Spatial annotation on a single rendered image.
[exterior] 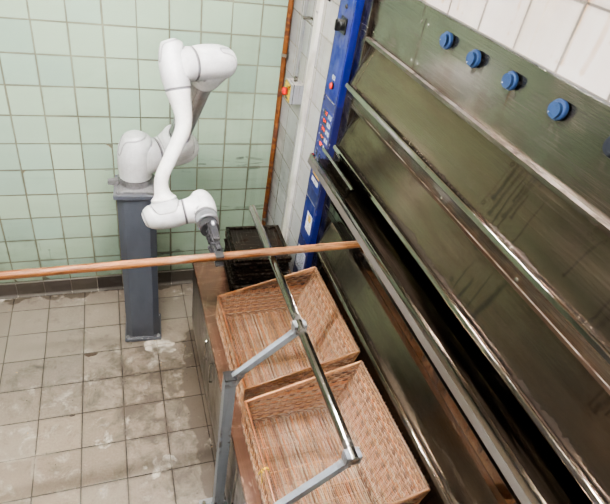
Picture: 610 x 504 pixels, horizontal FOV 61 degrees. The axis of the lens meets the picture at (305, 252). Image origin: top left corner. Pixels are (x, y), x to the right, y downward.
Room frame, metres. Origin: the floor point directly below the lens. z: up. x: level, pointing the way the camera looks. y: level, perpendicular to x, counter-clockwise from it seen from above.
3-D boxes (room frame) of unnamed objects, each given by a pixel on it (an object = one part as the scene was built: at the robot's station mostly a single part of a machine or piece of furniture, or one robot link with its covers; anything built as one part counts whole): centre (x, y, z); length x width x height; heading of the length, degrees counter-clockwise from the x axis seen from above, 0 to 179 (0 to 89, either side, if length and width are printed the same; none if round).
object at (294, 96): (2.56, 0.20, 1.46); 0.10 x 0.07 x 0.10; 24
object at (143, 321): (2.15, 0.88, 0.50); 0.21 x 0.21 x 1.00; 20
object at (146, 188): (2.14, 0.89, 1.03); 0.22 x 0.18 x 0.06; 110
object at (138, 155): (2.15, 0.87, 1.17); 0.18 x 0.16 x 0.22; 136
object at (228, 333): (1.62, 0.03, 0.72); 0.56 x 0.49 x 0.28; 25
